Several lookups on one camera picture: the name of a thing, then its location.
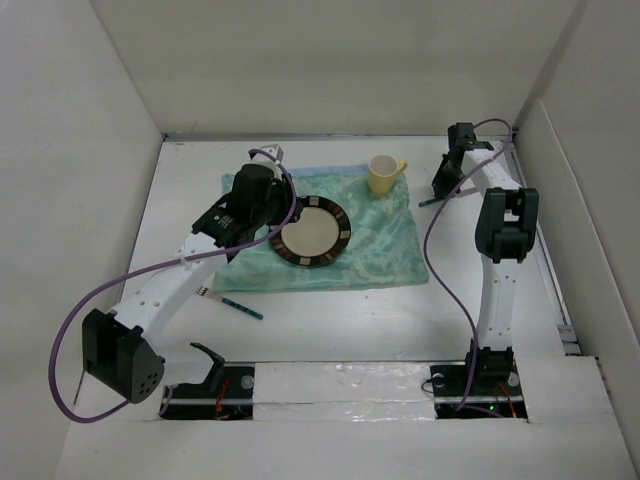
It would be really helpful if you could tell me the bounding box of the yellow cup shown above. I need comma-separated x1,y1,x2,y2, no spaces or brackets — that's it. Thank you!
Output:
367,155,408,196

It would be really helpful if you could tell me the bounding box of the silver table knife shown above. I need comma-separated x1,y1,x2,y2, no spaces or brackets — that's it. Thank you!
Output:
418,187,478,208

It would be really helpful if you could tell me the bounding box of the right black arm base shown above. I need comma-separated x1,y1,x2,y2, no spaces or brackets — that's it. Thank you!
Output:
421,347,528,420

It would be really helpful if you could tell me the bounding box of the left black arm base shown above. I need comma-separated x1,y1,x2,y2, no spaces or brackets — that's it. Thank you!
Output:
158,342,256,421

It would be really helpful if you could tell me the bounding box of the dark rimmed cream plate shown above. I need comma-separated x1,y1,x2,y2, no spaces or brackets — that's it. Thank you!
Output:
270,195,352,268

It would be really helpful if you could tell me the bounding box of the fork with teal handle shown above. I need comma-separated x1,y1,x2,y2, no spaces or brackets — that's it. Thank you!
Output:
195,285,264,320

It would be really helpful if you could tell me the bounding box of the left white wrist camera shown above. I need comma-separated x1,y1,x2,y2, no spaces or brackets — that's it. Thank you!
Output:
249,144,284,178

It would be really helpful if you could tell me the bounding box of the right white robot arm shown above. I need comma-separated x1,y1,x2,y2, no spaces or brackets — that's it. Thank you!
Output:
431,123,539,352

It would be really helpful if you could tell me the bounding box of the green patterned cloth napkin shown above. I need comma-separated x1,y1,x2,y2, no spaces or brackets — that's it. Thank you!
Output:
212,164,429,292

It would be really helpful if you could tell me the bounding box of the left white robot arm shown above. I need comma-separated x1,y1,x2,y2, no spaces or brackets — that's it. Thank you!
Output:
82,153,298,404

